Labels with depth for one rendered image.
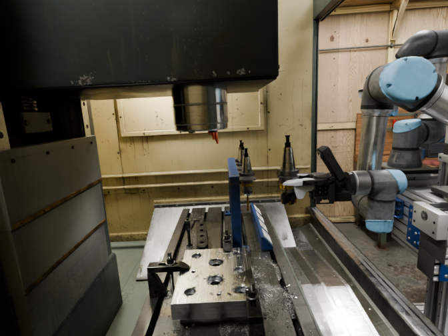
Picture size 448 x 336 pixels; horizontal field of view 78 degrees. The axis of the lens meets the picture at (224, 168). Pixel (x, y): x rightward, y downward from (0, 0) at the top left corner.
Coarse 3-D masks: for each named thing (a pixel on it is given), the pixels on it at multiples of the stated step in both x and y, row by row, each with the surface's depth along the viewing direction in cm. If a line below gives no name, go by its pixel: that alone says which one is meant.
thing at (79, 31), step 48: (0, 0) 63; (48, 0) 63; (96, 0) 63; (144, 0) 63; (192, 0) 63; (240, 0) 63; (48, 48) 65; (96, 48) 65; (144, 48) 65; (192, 48) 65; (240, 48) 65; (96, 96) 91; (144, 96) 102
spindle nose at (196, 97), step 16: (176, 96) 74; (192, 96) 72; (208, 96) 72; (224, 96) 76; (176, 112) 75; (192, 112) 72; (208, 112) 73; (224, 112) 76; (176, 128) 77; (192, 128) 74; (208, 128) 74; (224, 128) 77
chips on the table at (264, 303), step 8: (272, 264) 104; (256, 272) 100; (280, 272) 100; (256, 280) 95; (264, 288) 90; (272, 288) 90; (264, 296) 87; (272, 296) 87; (288, 296) 87; (264, 304) 83; (288, 304) 84; (264, 312) 80
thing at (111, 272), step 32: (0, 32) 77; (0, 64) 77; (0, 96) 76; (32, 96) 89; (0, 128) 61; (32, 128) 78; (64, 128) 94; (0, 288) 64; (96, 288) 105; (0, 320) 63; (64, 320) 85; (96, 320) 104
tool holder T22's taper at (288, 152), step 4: (284, 148) 81; (288, 148) 80; (292, 148) 81; (284, 152) 81; (288, 152) 80; (292, 152) 81; (284, 156) 81; (288, 156) 80; (292, 156) 81; (284, 160) 81; (288, 160) 80; (292, 160) 81; (284, 164) 81; (288, 164) 80; (292, 164) 81; (284, 168) 81; (288, 168) 80; (292, 168) 81
